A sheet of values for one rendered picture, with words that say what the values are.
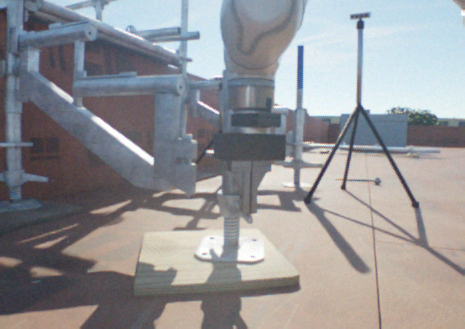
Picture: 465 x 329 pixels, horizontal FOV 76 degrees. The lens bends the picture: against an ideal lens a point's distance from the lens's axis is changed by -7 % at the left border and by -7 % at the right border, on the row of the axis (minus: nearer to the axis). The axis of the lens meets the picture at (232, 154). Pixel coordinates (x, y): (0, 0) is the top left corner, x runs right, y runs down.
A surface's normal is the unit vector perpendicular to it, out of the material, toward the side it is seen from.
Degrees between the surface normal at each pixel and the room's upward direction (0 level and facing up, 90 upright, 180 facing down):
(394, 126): 90
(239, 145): 90
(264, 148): 90
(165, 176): 90
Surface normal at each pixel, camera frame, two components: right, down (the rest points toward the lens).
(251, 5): 0.00, 0.18
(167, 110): -0.38, 0.05
